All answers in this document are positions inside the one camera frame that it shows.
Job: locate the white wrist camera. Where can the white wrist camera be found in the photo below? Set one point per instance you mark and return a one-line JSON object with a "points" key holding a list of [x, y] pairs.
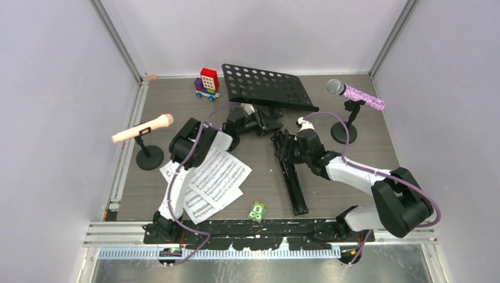
{"points": [[304, 125], [248, 108]]}

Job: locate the green toy block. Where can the green toy block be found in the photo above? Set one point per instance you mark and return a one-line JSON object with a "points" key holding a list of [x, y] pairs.
{"points": [[257, 211]]}

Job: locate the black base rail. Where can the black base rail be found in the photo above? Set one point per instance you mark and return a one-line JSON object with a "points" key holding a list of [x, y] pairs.
{"points": [[219, 235]]}

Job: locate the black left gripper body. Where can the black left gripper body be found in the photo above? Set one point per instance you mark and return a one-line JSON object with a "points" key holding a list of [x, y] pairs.
{"points": [[261, 128]]}

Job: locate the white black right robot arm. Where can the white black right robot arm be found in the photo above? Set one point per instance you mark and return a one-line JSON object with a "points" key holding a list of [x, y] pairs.
{"points": [[398, 206]]}

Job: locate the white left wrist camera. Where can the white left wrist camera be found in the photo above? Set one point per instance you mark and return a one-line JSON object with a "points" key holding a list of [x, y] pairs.
{"points": [[248, 108]]}

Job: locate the black microphone stand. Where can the black microphone stand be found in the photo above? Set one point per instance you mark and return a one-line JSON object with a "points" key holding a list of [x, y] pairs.
{"points": [[347, 134], [148, 157]]}

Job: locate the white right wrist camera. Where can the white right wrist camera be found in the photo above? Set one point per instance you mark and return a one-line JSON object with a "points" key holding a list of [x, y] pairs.
{"points": [[304, 125]]}

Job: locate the beige microphone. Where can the beige microphone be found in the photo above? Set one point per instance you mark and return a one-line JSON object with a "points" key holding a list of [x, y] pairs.
{"points": [[164, 120]]}

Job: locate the sheet music page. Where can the sheet music page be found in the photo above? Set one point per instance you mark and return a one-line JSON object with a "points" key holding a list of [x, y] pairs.
{"points": [[199, 210], [219, 175]]}

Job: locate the purple glitter microphone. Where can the purple glitter microphone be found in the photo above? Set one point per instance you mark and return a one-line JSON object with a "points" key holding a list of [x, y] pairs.
{"points": [[336, 87]]}

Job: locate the colourful toy block truck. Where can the colourful toy block truck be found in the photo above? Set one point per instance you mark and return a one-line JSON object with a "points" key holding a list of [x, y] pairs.
{"points": [[207, 85]]}

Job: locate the black music stand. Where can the black music stand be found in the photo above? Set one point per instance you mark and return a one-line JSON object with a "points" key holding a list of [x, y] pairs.
{"points": [[269, 91]]}

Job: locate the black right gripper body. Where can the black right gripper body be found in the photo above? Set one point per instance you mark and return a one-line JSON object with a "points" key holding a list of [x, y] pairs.
{"points": [[296, 154]]}

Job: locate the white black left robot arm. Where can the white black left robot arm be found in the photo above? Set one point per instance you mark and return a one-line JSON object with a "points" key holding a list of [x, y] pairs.
{"points": [[188, 150]]}

